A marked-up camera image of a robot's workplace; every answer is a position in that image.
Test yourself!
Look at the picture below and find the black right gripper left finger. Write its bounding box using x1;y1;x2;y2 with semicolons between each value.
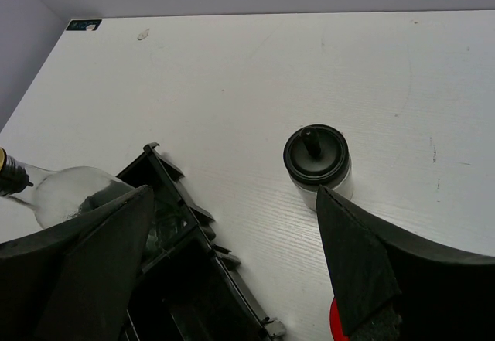
1;186;154;340

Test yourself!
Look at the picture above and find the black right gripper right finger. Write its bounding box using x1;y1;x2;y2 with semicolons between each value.
316;187;494;340

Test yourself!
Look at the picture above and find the clear glass oil bottle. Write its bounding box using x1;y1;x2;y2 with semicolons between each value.
1;148;189;255

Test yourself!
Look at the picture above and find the red-lid sauce jar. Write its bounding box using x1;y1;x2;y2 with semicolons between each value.
329;298;349;341

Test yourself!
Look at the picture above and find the black four-compartment tray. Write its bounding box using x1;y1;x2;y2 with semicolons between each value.
118;143;286;340

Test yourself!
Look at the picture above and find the white shaker black cap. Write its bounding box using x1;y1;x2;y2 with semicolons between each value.
283;124;354;211

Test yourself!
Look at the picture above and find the small white table scrap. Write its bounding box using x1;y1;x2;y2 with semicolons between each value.
137;29;150;41

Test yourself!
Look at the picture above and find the blue left table sticker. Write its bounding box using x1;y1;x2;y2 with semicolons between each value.
66;19;102;31

